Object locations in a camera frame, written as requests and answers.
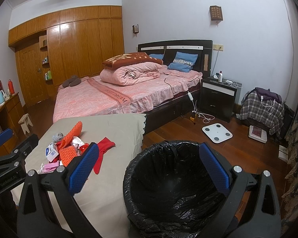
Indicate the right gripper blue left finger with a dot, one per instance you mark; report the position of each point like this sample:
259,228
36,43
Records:
80,168

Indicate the white bathroom scale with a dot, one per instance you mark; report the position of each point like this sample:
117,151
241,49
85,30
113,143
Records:
217,133

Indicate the black bed headboard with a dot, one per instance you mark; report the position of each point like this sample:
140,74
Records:
203,49

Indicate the wall power outlet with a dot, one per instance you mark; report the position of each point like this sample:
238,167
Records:
218,47

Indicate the white lotion bottle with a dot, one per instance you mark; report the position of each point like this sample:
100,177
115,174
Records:
220,77

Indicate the white book box on floor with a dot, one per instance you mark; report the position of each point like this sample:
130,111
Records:
257,134

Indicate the black trash bin with liner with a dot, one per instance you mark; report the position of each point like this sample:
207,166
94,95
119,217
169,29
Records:
168,191

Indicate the plaid cloth covered chair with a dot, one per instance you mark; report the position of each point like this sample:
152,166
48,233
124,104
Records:
265,107

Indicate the brown folded blanket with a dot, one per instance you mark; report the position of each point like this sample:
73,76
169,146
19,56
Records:
129,59

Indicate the red thermos bottle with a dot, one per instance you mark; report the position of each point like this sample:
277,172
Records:
11,87

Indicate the orange foam net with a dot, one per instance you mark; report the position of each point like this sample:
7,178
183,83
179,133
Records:
75,131
67,154

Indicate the pink face masks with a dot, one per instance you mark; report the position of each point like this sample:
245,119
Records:
49,167

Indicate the black white nightstand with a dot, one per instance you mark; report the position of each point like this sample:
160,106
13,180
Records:
219,98

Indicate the white charger cable floor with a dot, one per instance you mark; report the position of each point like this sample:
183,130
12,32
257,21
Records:
206,118

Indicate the small white blue box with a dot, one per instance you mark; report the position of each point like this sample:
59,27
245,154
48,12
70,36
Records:
51,152

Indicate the floral curtain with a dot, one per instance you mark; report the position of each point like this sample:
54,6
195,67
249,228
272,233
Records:
290,197

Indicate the pink sheeted bed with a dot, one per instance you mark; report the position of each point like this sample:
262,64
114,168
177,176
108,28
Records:
163,97

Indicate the small white wooden stool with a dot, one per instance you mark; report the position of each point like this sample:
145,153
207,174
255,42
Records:
25,122

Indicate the red glove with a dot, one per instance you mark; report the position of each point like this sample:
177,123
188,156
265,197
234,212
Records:
103,146

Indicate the light blue kettle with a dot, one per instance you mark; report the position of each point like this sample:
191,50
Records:
2,97

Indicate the brown wall lamp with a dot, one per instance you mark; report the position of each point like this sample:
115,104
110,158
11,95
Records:
216,13

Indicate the wooden wardrobe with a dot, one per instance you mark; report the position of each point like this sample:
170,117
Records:
51,48

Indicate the white paper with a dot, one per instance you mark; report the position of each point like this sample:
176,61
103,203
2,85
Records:
77,142

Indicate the wooden sideboard cabinet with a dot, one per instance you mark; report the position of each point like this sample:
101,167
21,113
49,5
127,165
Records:
10,114

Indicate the grey balled sock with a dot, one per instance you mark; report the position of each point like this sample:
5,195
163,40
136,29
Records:
57,137

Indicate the pink folded quilt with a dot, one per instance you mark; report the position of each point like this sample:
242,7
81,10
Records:
132,74

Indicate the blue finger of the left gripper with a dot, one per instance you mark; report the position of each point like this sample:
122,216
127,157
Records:
5,136

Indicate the blue pillow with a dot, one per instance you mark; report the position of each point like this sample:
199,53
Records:
157,56
183,62

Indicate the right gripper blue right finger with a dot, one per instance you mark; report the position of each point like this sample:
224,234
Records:
216,171

